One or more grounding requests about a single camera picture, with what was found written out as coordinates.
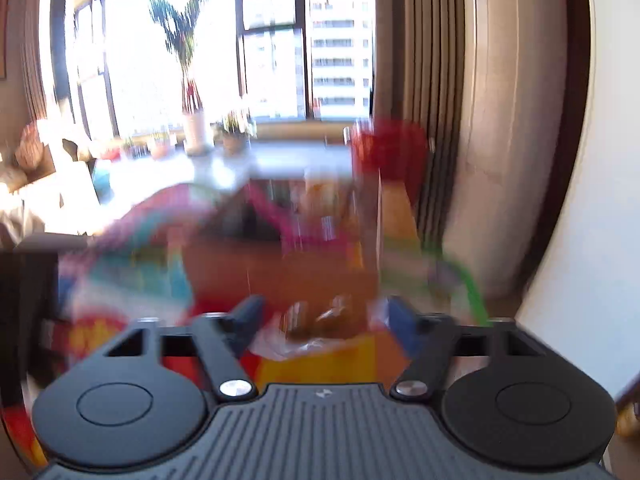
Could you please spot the pink orchid in pot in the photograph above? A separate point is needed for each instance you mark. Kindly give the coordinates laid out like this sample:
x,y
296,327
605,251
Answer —
x,y
232,132

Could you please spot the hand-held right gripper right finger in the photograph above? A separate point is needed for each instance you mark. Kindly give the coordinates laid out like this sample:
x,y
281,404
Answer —
x,y
402,326

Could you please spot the beige sofa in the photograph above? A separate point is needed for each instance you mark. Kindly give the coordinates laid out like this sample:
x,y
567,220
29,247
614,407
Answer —
x,y
30,185

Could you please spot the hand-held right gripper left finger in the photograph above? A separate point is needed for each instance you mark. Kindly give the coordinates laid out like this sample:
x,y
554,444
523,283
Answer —
x,y
247,321

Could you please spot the beige curtain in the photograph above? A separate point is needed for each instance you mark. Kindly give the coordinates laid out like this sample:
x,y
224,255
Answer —
x,y
425,85

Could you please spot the colourful printed play mat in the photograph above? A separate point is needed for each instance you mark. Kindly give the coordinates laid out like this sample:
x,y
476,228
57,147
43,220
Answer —
x,y
140,270

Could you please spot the cardboard box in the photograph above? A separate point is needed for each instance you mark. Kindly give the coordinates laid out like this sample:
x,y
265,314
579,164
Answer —
x,y
280,270

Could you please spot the black window frame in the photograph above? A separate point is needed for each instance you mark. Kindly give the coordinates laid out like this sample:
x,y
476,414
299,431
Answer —
x,y
300,35

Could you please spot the dark side table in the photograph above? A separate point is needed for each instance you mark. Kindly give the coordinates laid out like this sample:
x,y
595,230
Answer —
x,y
25,290

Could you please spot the small white planter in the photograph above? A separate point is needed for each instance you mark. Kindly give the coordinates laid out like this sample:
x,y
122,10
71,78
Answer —
x,y
161,146

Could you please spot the white standing air conditioner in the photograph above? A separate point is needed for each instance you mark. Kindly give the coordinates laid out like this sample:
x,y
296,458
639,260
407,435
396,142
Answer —
x,y
505,135

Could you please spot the tall plant in white pot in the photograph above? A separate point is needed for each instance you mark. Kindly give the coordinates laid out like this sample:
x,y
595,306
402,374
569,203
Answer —
x,y
187,60

